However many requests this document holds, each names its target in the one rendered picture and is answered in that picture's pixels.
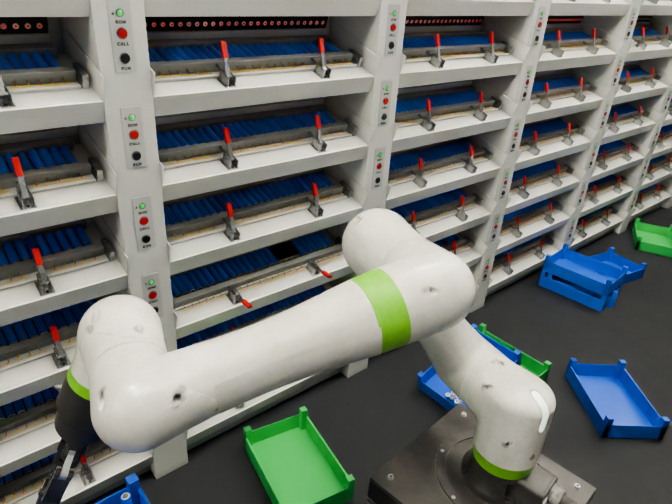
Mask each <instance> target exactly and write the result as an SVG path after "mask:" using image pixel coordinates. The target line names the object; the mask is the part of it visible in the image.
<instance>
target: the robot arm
mask: <svg viewBox="0 0 672 504"><path fill-rule="evenodd" d="M342 250H343V255H344V258H345V260H346V262H347V264H348V265H349V267H350V268H351V269H352V270H353V271H354V272H355V273H356V274H357V275H359V276H357V277H354V278H352V279H350V280H348V281H346V282H344V283H341V284H339V285H337V286H335V287H333V288H331V289H329V290H327V291H325V292H323V293H321V294H319V295H317V296H315V297H312V298H310V299H308V300H306V301H304V302H301V303H299V304H297V305H295V306H293V307H290V308H288V309H286V310H283V311H281V312H279V313H276V314H274V315H271V316H269V317H266V318H264V319H262V320H259V321H256V322H254V323H251V324H249V325H246V326H244V327H241V328H238V329H235V330H233V331H230V332H227V333H224V334H222V335H219V336H216V337H213V338H210V339H207V340H204V341H201V342H198V343H195V344H193V345H192V346H188V347H185V348H181V349H178V350H174V351H171V352H167V349H166V345H165V341H164V335H163V329H162V324H161V320H160V318H159V316H158V314H157V312H156V311H155V310H154V308H153V307H152V306H151V305H150V304H148V303H147V302H146V301H144V300H142V299H140V298H138V297H135V296H131V295H113V296H109V297H106V298H104V299H102V300H100V301H98V302H96V303H95V304H94V305H92V306H91V307H90V308H89V309H88V310H87V311H86V313H85V314H84V315H83V317H82V319H81V321H80V323H79V326H78V330H77V342H76V349H75V353H74V356H73V359H72V362H71V364H70V367H69V369H68V372H67V374H66V377H65V379H64V382H63V384H61V385H59V384H58V385H56V384H55V387H54V389H56V390H58V392H59V394H58V396H57V399H56V407H57V410H58V413H57V415H56V418H55V421H54V426H55V430H56V432H57V433H58V435H59V436H60V437H61V440H60V441H59V445H58V448H57V450H58V451H57V454H56V456H55V458H54V465H53V467H52V468H51V470H50V474H52V475H47V478H46V480H45V482H44V485H43V487H42V488H40V490H39V493H38V495H39V496H38V499H37V501H36V504H60V502H61V499H62V497H63V495H64V493H65V490H66V488H67V486H68V484H69V482H70V481H71V480H72V478H73V477H74V475H75V474H74V469H73V468H76V467H77V466H78V464H79V461H80V459H81V457H82V456H83V455H84V454H85V452H86V450H87V447H88V445H89V444H92V443H95V442H97V441H99V440H100V439H101V440H102V441H103V442H104V443H106V444H107V445H108V446H110V447H111V448H113V449H115V450H118V451H121V452H126V453H141V452H146V451H149V450H152V449H154V448H156V447H158V446H160V445H162V444H164V443H165V442H167V441H169V440H171V439H172V438H174V437H176V436H178V435H179V434H181V433H183V432H185V431H187V430H189V429H191V428H192V427H194V426H196V425H198V424H200V423H202V422H204V421H206V420H208V419H210V418H211V417H213V416H215V415H217V414H219V413H223V412H225V411H227V410H229V409H232V408H234V407H236V406H238V405H241V404H243V403H245V402H247V401H250V400H252V399H254V398H257V397H259V396H261V395H264V394H266V393H268V392H271V391H273V390H276V389H278V388H281V387H283V386H286V385H289V384H291V383H294V382H296V381H299V380H302V379H304V378H307V377H310V376H313V375H316V374H319V373H321V372H324V371H327V370H330V369H333V368H337V367H340V366H343V365H347V364H350V363H353V362H357V361H360V360H363V359H367V358H370V357H374V356H378V355H381V354H382V353H385V352H388V351H391V350H394V349H397V348H400V347H402V346H405V345H408V344H411V343H413V342H416V341H419V342H420V344H421V346H422V347H423V349H424V350H425V352H426V354H427V355H428V357H429V359H430V361H431V363H432V365H433V367H434V369H435V371H436V373H437V374H438V376H439V377H440V379H441V380H442V381H443V382H444V383H445V384H446V385H447V386H448V387H449V388H450V389H451V390H452V391H453V392H454V393H455V394H456V395H457V396H458V397H459V398H460V399H461V401H462V402H463V403H464V404H465V405H466V406H467V407H468V408H469V409H470V410H471V411H472V412H473V413H474V414H475V415H476V417H477V423H476V427H475V431H474V435H473V447H472V448H471V449H470V450H468V451H467V452H466V453H465V455H464V456H463V459H462V463H461V475H462V478H463V480H464V482H465V484H466V485H467V487H468V488H469V489H470V490H471V491H472V492H473V493H474V494H475V495H476V496H478V497H479V498H481V499H482V500H484V501H486V502H488V503H490V504H578V503H577V502H575V501H573V500H572V499H570V498H569V497H567V496H565V490H564V489H563V487H559V486H558V484H556V483H557V480H558V477H557V476H556V475H554V474H552V473H551V472H549V471H547V470H546V469H544V468H542V467H541V466H539V465H537V462H538V459H539V456H540V453H541V451H542V448H543V445H544V442H545V439H546V436H547V433H548V430H549V427H550V424H551V421H552V418H553V414H554V411H555V407H556V399H555V396H554V393H553V391H552V390H551V388H550V387H549V386H548V385H547V384H546V383H545V382H544V381H543V380H542V379H540V378H539V377H537V376H536V375H534V374H533V373H531V372H529V371H527V370H526V369H524V368H522V367H521V366H519V365H517V364H515V363H514V362H512V361H511V360H510V359H508V358H507V357H506V356H505V355H503V354H502V353H501V352H500V351H499V350H497V349H496V348H495V347H494V346H493V345H491V344H490V343H489V342H488V341H487V340H486V339H484V338H483V337H482V336H481V335H480V334H479V333H478V332H477V331H476V330H475V329H474V328H473V327H472V326H471V325H470V324H469V323H468V322H467V321H466V319H465V317H466V316H467V315H468V313H469V312H470V310H471V308H472V306H473V303H474V300H475V293H476V288H475V281H474V277H473V275H472V273H471V271H470V269H469V267H468V266H467V265H466V263H465V262H464V261H463V260H462V259H461V258H459V257H458V256H457V255H455V254H453V253H451V252H449V251H447V250H445V249H444V248H442V247H440V246H438V245H436V244H434V243H432V242H430V241H429V240H427V239H426V238H424V237H423V236H422V235H420V234H419V233H418V232H417V231H415V230H414V229H413V228H412V227H411V226H410V225H409V224H408V223H407V222H406V220H405V219H404V218H403V217H401V216H400V215H399V214H397V213H395V212H393V211H391V210H387V209H381V208H376V209H369V210H366V211H364V212H362V213H360V214H358V215H357V216H355V217H354V218H353V219H352V220H351V221H350V223H349V224H348V226H347V227H346V229H345V232H344V234H343V239H342Z"/></svg>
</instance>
